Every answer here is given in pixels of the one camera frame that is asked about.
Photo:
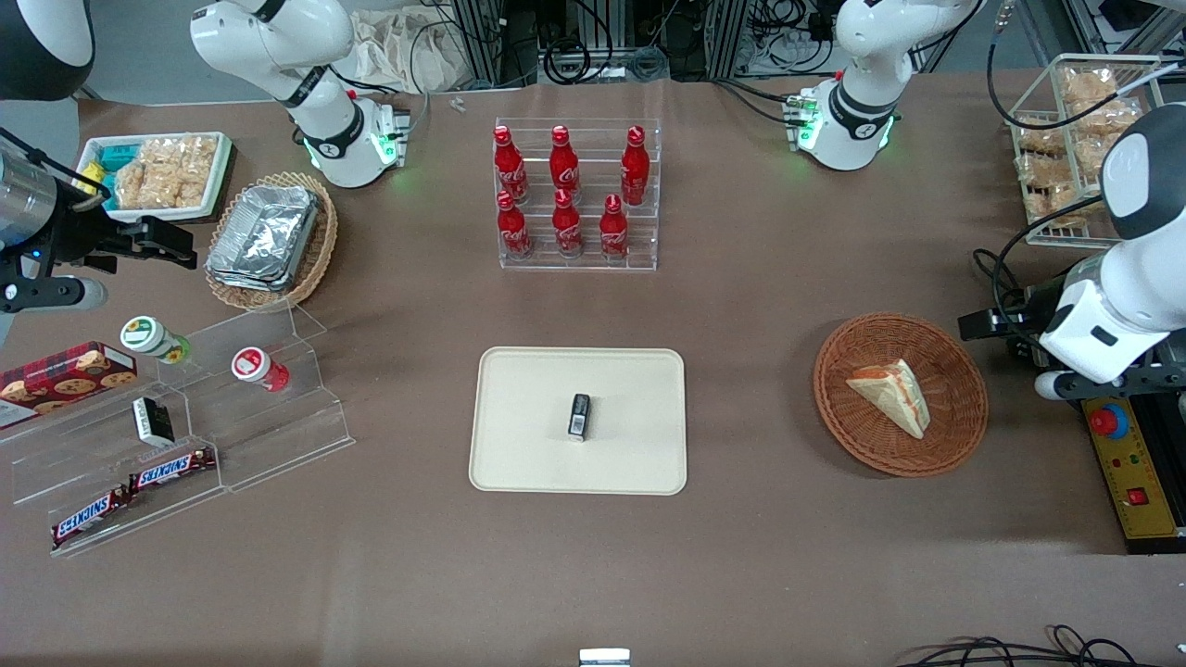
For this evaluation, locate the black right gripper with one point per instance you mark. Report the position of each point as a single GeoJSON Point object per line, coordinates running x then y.
{"type": "Point", "coordinates": [74, 235]}

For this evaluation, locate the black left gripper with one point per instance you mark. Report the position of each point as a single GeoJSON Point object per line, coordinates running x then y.
{"type": "Point", "coordinates": [1022, 316]}

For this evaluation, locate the triangular sandwich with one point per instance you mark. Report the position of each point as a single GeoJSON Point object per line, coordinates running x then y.
{"type": "Point", "coordinates": [894, 394]}

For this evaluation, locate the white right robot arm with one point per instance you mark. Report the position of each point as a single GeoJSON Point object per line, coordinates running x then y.
{"type": "Point", "coordinates": [324, 120]}

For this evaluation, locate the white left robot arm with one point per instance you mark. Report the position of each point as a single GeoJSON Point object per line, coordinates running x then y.
{"type": "Point", "coordinates": [857, 111]}

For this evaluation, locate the round brown wicker basket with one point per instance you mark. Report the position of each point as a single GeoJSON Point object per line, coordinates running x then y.
{"type": "Point", "coordinates": [954, 408]}

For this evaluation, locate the white rectangular snack tray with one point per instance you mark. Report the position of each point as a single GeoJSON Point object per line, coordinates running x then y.
{"type": "Point", "coordinates": [93, 208]}

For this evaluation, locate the oval light wicker basket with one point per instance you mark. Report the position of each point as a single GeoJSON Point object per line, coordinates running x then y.
{"type": "Point", "coordinates": [324, 241]}

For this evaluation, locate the beige plastic tray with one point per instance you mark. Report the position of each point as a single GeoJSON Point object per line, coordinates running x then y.
{"type": "Point", "coordinates": [528, 417]}

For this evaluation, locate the rice cracker bag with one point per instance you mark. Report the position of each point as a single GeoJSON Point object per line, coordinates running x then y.
{"type": "Point", "coordinates": [144, 181]}
{"type": "Point", "coordinates": [195, 167]}

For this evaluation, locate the aluminium foil container stack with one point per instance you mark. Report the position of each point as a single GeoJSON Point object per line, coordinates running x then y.
{"type": "Point", "coordinates": [264, 236]}

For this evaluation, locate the green lid yogurt cup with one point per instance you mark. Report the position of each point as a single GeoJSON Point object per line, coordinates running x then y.
{"type": "Point", "coordinates": [148, 336]}

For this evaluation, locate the yellow snack packet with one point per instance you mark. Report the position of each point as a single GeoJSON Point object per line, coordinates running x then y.
{"type": "Point", "coordinates": [93, 178]}

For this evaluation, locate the teal snack packet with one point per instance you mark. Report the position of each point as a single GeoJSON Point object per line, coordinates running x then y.
{"type": "Point", "coordinates": [116, 157]}

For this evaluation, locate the crispy snack bag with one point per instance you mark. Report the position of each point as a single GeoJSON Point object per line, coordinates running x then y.
{"type": "Point", "coordinates": [1040, 141]}
{"type": "Point", "coordinates": [1107, 116]}
{"type": "Point", "coordinates": [1089, 86]}
{"type": "Point", "coordinates": [1061, 206]}
{"type": "Point", "coordinates": [1098, 157]}
{"type": "Point", "coordinates": [1047, 169]}

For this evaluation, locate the red lid yogurt cup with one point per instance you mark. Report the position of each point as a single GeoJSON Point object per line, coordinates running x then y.
{"type": "Point", "coordinates": [255, 366]}

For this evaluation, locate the red cookie box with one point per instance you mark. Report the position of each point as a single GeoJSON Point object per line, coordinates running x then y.
{"type": "Point", "coordinates": [65, 380]}

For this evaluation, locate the black and white small box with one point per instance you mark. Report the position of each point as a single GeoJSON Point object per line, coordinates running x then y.
{"type": "Point", "coordinates": [151, 421]}

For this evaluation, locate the yellow emergency stop box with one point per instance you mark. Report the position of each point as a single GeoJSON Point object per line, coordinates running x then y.
{"type": "Point", "coordinates": [1130, 463]}

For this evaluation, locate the clear acrylic step stand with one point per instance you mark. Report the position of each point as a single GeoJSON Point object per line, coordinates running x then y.
{"type": "Point", "coordinates": [278, 435]}

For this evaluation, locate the snickers chocolate bar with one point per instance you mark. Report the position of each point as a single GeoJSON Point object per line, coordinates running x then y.
{"type": "Point", "coordinates": [171, 470]}
{"type": "Point", "coordinates": [91, 517]}

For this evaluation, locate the white cloth bag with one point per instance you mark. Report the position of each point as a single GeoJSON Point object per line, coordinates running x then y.
{"type": "Point", "coordinates": [398, 51]}

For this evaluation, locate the red cola bottle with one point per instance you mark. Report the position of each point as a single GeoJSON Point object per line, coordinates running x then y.
{"type": "Point", "coordinates": [613, 230]}
{"type": "Point", "coordinates": [635, 167]}
{"type": "Point", "coordinates": [509, 167]}
{"type": "Point", "coordinates": [563, 165]}
{"type": "Point", "coordinates": [512, 227]}
{"type": "Point", "coordinates": [566, 225]}

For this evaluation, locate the clear acrylic bottle rack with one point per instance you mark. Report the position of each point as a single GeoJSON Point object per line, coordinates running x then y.
{"type": "Point", "coordinates": [649, 250]}

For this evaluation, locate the clear tape roll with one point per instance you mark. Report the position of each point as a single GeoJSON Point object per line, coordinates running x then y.
{"type": "Point", "coordinates": [650, 63]}

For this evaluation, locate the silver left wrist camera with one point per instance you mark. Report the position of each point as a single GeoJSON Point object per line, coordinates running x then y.
{"type": "Point", "coordinates": [1054, 385]}

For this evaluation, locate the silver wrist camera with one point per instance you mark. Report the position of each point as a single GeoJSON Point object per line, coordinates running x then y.
{"type": "Point", "coordinates": [1054, 385]}
{"type": "Point", "coordinates": [56, 295]}

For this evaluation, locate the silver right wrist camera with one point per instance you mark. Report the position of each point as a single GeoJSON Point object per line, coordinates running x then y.
{"type": "Point", "coordinates": [56, 295]}

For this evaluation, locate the black appliance frame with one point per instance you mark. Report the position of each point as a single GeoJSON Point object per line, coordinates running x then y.
{"type": "Point", "coordinates": [1175, 463]}

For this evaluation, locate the aluminium profile post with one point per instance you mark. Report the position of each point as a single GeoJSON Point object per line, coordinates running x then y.
{"type": "Point", "coordinates": [727, 37]}
{"type": "Point", "coordinates": [477, 42]}

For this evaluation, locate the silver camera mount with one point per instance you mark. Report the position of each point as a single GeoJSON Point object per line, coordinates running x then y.
{"type": "Point", "coordinates": [604, 658]}

